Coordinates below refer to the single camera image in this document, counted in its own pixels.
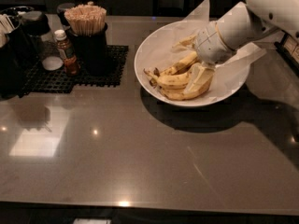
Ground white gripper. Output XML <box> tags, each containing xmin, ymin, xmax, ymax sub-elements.
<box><xmin>172</xmin><ymin>21</ymin><xmax>236</xmax><ymax>94</ymax></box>

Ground white paper liner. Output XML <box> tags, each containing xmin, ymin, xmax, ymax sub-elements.
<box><xmin>135</xmin><ymin>0</ymin><xmax>265</xmax><ymax>107</ymax></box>

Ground white bowl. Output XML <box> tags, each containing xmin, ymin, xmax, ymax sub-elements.
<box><xmin>135</xmin><ymin>21</ymin><xmax>254</xmax><ymax>107</ymax></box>

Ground long stemmed spotted banana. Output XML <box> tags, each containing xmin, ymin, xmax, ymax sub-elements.
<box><xmin>153</xmin><ymin>51</ymin><xmax>198</xmax><ymax>77</ymax></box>

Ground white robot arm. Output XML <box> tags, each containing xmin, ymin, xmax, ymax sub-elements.
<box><xmin>176</xmin><ymin>0</ymin><xmax>299</xmax><ymax>65</ymax></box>

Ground black menu stand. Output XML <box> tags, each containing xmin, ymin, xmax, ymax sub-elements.
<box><xmin>275</xmin><ymin>34</ymin><xmax>299</xmax><ymax>77</ymax></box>

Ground black chopstick cup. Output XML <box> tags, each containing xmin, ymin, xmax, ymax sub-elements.
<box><xmin>66</xmin><ymin>24</ymin><xmax>108</xmax><ymax>76</ymax></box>

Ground wooden chopsticks bundle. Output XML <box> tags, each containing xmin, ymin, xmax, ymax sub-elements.
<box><xmin>64</xmin><ymin>4</ymin><xmax>107</xmax><ymax>35</ymax></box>

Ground small brown sauce bottle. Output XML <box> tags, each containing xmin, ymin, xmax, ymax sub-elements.
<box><xmin>54</xmin><ymin>29</ymin><xmax>80</xmax><ymax>77</ymax></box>

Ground dark jar behind chopsticks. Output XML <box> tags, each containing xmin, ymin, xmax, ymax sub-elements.
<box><xmin>56</xmin><ymin>3</ymin><xmax>75</xmax><ymax>26</ymax></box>

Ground black grid mat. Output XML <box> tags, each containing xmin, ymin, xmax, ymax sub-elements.
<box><xmin>19</xmin><ymin>44</ymin><xmax>130</xmax><ymax>98</ymax></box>

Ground glass shaker black lid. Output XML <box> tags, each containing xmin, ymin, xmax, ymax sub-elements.
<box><xmin>21</xmin><ymin>11</ymin><xmax>64</xmax><ymax>71</ymax></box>

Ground black container at left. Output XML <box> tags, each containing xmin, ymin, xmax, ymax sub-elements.
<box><xmin>0</xmin><ymin>6</ymin><xmax>36</xmax><ymax>97</ymax></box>

